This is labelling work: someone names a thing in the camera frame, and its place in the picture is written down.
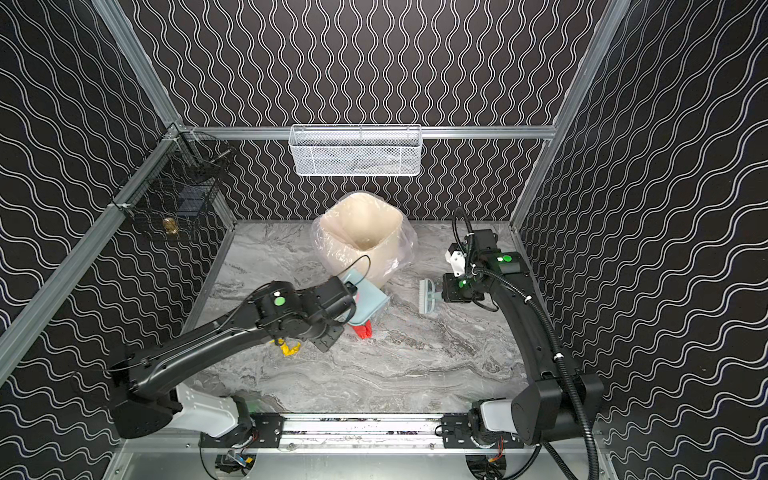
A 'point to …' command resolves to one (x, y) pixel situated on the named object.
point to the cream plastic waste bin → (360, 233)
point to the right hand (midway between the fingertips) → (449, 293)
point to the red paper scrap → (364, 331)
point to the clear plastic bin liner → (408, 241)
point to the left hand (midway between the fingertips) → (337, 332)
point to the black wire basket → (176, 185)
